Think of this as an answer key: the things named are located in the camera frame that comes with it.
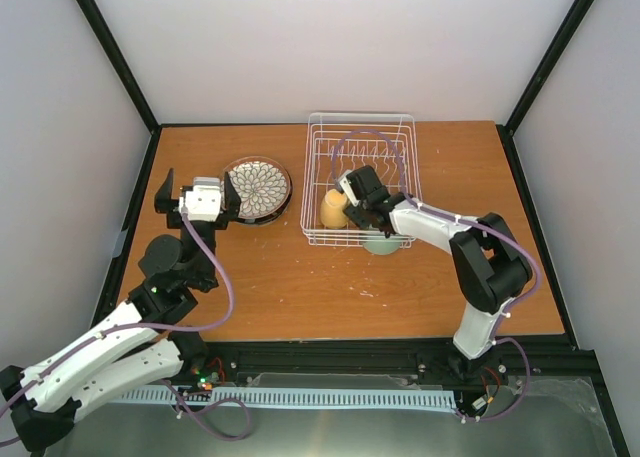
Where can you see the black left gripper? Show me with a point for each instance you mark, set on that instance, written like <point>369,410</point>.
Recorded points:
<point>167,204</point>

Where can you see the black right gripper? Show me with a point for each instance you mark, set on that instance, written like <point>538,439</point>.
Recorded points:
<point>361,223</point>

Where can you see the yellow mug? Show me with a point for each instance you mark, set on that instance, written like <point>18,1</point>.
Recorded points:
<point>332,210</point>

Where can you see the floral patterned plate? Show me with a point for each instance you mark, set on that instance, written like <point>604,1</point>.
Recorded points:
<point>262,189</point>

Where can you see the black rimmed plate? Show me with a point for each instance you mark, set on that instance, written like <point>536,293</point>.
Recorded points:
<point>270,218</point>

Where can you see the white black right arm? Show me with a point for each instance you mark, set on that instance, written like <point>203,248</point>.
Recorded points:
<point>492,268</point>

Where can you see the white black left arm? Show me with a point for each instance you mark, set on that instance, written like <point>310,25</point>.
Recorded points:
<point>142,340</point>

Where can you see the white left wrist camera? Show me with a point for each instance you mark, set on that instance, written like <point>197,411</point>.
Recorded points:
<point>203,197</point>

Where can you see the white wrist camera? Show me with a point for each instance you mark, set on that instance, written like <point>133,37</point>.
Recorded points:
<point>344,186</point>
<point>203,197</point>

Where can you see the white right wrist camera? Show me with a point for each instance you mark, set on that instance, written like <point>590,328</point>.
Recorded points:
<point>344,186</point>

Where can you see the white wire dish rack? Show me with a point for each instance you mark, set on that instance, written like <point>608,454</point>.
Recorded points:
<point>380,152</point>

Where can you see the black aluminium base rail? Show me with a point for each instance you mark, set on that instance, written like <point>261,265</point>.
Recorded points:
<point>431,361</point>

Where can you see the light blue cable duct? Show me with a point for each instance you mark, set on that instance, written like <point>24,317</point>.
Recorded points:
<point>297,398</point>

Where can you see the black left frame post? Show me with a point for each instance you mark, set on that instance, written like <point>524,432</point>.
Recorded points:
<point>114,54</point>

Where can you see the black frame post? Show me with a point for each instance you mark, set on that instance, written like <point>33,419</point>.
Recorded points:
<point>559,43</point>
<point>114,54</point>

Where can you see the black right frame post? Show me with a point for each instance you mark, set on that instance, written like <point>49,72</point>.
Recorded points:
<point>559,43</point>

